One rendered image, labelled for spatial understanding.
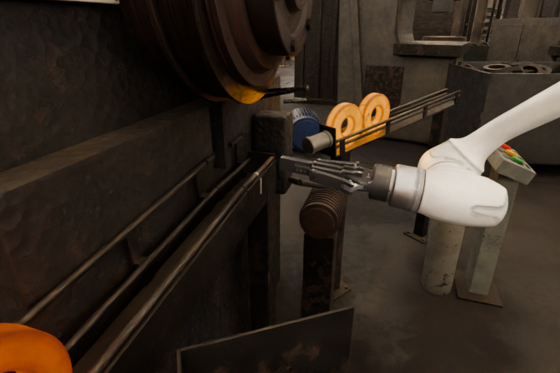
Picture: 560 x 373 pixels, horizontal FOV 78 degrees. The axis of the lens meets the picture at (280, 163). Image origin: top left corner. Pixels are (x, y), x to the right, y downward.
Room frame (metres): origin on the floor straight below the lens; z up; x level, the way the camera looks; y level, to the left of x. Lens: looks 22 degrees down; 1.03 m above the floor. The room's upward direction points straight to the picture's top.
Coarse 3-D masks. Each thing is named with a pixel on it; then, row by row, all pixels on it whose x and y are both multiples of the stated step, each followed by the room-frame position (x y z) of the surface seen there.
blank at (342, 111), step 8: (344, 104) 1.16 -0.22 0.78; (352, 104) 1.17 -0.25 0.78; (336, 112) 1.13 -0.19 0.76; (344, 112) 1.14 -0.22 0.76; (352, 112) 1.17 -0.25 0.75; (360, 112) 1.19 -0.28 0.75; (328, 120) 1.13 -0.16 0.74; (336, 120) 1.12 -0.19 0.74; (352, 120) 1.18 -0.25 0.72; (360, 120) 1.20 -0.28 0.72; (336, 128) 1.12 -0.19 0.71; (352, 128) 1.18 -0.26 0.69; (360, 128) 1.20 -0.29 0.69; (336, 136) 1.12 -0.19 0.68; (344, 136) 1.15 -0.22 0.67
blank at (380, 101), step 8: (368, 96) 1.25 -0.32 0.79; (376, 96) 1.24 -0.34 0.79; (384, 96) 1.27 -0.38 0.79; (360, 104) 1.24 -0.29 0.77; (368, 104) 1.22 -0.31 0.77; (376, 104) 1.25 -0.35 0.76; (384, 104) 1.28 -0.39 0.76; (368, 112) 1.22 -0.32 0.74; (376, 112) 1.30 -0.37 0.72; (384, 112) 1.28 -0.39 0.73; (368, 120) 1.22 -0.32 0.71; (376, 120) 1.28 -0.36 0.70
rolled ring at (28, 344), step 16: (0, 336) 0.21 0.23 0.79; (16, 336) 0.22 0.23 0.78; (32, 336) 0.23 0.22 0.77; (48, 336) 0.24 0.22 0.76; (0, 352) 0.21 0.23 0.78; (16, 352) 0.22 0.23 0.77; (32, 352) 0.23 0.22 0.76; (48, 352) 0.24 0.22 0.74; (64, 352) 0.25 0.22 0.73; (0, 368) 0.20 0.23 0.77; (16, 368) 0.21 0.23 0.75; (32, 368) 0.22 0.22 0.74; (48, 368) 0.24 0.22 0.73; (64, 368) 0.25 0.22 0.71
